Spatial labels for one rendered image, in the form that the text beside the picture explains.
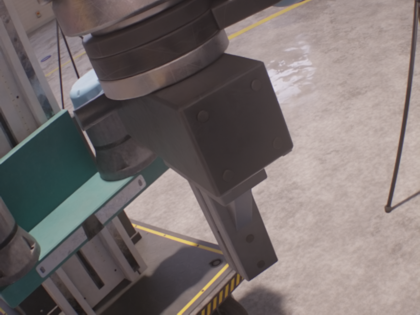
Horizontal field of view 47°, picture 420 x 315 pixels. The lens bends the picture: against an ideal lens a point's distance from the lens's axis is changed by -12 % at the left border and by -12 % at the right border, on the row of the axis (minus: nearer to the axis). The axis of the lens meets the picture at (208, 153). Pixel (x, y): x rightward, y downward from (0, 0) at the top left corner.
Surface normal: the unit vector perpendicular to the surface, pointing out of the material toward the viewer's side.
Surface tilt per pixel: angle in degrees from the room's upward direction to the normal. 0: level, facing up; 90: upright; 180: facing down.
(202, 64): 90
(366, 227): 0
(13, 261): 70
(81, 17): 90
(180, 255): 0
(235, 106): 90
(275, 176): 0
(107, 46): 90
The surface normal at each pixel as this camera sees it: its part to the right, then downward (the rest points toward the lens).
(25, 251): 0.70, -0.40
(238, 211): 0.58, 0.64
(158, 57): 0.18, 0.41
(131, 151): 0.34, -0.05
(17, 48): 0.70, 0.08
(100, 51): -0.53, 0.57
